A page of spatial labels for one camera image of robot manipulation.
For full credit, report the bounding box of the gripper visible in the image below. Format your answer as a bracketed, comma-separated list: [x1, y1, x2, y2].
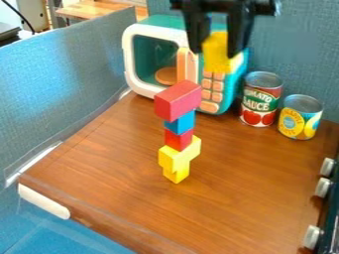
[169, 0, 283, 60]

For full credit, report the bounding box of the red rectangular block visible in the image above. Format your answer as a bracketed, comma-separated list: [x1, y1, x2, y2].
[152, 79, 204, 123]

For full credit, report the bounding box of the blue block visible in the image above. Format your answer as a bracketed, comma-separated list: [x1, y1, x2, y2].
[163, 110, 198, 136]

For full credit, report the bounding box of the small red block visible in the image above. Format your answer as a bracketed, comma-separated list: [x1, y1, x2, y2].
[163, 128, 196, 152]

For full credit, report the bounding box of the large yellow block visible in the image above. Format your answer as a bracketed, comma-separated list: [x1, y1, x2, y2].
[156, 134, 203, 175]

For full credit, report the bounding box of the toy microwave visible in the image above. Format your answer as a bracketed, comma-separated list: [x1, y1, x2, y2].
[120, 14, 252, 116]

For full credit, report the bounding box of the red tomato sauce can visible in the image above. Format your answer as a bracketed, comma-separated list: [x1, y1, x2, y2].
[238, 70, 285, 128]

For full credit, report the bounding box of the yellow and blue can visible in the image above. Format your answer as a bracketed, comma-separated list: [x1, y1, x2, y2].
[277, 93, 325, 141]

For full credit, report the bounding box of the wooden table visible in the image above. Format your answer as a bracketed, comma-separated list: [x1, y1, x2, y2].
[54, 0, 150, 22]

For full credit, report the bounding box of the small yellow cube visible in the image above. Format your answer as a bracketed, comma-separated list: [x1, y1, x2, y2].
[161, 161, 192, 185]

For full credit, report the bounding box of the toy stove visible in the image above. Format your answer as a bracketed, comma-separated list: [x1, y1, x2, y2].
[301, 145, 339, 254]

